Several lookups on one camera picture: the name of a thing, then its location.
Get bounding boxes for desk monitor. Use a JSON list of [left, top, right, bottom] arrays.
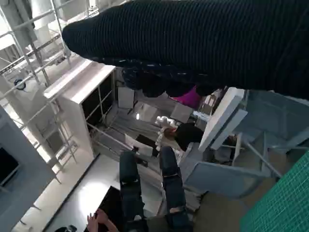
[[124, 134, 159, 158]]

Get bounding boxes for magenta object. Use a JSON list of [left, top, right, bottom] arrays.
[[172, 87, 201, 106]]

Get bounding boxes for green cutting mat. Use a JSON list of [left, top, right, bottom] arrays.
[[238, 148, 309, 232]]

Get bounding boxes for white shelf cabinet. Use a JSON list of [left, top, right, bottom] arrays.
[[43, 60, 116, 160]]

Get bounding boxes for black laptop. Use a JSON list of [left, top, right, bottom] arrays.
[[98, 186, 124, 232]]

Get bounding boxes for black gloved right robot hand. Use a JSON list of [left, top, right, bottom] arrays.
[[61, 0, 309, 99]]

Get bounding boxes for person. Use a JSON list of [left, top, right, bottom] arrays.
[[164, 123, 205, 152], [55, 146, 196, 232]]

